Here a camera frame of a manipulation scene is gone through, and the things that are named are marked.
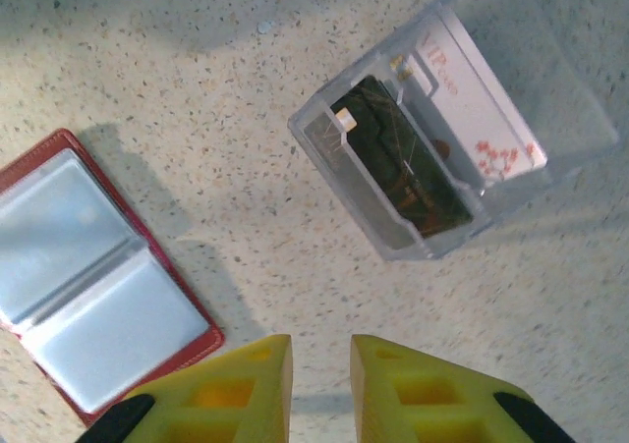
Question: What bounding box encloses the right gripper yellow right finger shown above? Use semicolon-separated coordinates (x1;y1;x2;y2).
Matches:
349;333;577;443

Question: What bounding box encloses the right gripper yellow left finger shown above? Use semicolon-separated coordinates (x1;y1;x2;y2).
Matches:
76;333;295;443

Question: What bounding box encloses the red leather card holder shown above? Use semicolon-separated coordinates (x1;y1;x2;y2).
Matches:
0;127;226;427

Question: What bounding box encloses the dark green patterned card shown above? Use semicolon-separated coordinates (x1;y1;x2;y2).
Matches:
329;74;476;241

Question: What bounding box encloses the white VIP card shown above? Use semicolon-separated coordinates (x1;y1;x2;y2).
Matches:
412;13;549;187

